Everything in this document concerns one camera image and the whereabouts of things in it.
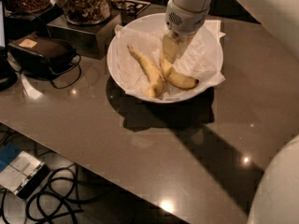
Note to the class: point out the white paper liner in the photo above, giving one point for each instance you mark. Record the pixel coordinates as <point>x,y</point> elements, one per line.
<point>202,59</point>

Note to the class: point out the dark base under cereal jar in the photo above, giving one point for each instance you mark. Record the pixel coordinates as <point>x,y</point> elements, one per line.
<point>21,24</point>

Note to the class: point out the white round bowl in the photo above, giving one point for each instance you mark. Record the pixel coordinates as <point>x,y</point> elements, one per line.
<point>140,25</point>

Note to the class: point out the glass jar of granola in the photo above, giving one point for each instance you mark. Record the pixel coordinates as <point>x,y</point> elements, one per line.
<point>85,12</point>

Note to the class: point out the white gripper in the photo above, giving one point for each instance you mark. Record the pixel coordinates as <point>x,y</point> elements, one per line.
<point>184,20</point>

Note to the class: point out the black tray in background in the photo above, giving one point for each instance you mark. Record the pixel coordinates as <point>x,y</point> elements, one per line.
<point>130,8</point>

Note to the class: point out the black monitor stand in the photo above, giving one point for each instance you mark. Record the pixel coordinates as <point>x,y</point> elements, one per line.
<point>8,75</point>

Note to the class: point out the blue object on floor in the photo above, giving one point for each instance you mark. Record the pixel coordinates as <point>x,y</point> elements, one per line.
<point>7,155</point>

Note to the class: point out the dark metal scale base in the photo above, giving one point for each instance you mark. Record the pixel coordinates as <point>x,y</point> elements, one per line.
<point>89,41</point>

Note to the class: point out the black handheld device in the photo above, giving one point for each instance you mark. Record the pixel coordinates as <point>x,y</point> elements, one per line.
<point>43,56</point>

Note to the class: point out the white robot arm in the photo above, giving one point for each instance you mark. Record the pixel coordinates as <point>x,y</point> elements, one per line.
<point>242,138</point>

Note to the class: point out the white box on floor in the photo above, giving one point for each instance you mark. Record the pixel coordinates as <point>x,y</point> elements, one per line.
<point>24,175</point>

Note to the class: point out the yellow banana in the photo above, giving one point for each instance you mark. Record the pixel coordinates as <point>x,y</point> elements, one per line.
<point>156,82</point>
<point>175,78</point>

